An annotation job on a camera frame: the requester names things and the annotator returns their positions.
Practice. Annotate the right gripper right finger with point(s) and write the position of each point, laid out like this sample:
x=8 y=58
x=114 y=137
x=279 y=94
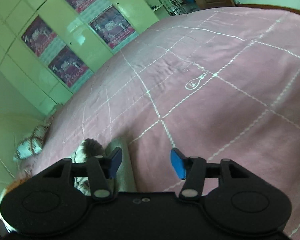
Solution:
x=191 y=170

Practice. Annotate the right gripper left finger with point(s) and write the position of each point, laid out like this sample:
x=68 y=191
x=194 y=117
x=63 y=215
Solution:
x=100 y=170

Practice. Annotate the white patterned pillow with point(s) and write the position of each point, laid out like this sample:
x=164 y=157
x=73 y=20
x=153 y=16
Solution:
x=32 y=144

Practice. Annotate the orange striped pillow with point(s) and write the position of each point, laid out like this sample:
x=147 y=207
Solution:
x=16 y=183

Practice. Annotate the pink grid bedsheet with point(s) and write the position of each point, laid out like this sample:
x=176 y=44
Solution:
x=216 y=83

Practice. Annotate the green wardrobe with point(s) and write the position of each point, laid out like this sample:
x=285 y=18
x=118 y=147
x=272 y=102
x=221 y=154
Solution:
x=30 y=75

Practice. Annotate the lower left wall poster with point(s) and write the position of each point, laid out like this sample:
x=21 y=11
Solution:
x=68 y=67

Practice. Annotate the right lower wall poster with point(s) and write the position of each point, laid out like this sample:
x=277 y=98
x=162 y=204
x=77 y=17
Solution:
x=113 y=28

